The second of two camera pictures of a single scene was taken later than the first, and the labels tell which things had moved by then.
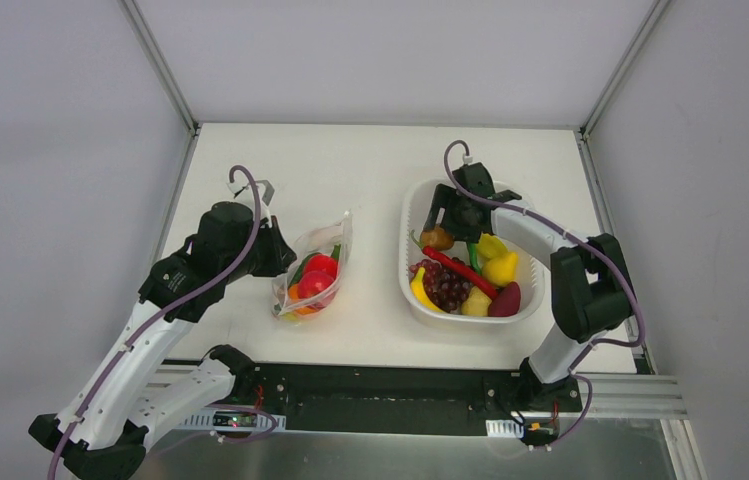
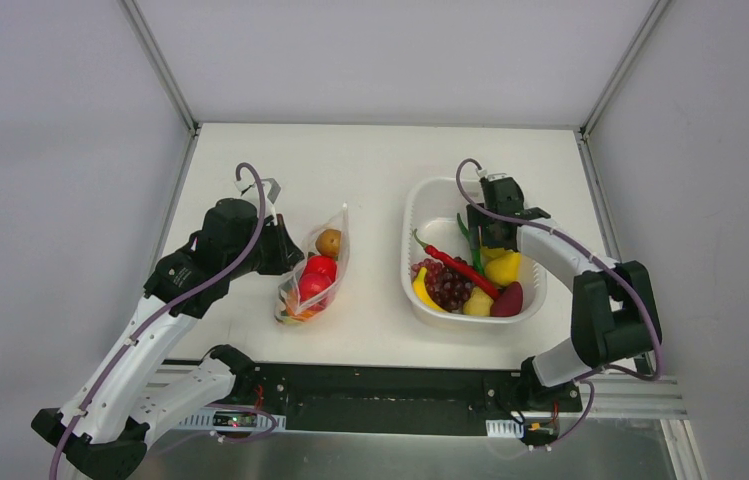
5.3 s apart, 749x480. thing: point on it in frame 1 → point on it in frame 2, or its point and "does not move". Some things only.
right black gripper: (446, 208) → (492, 223)
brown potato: (437, 239) → (328, 242)
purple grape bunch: (447, 288) does not move
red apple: (322, 263) does not move
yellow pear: (502, 270) does not move
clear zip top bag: (309, 286) does not move
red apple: (313, 283) does not move
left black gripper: (275, 249) does not move
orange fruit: (293, 293) → (301, 315)
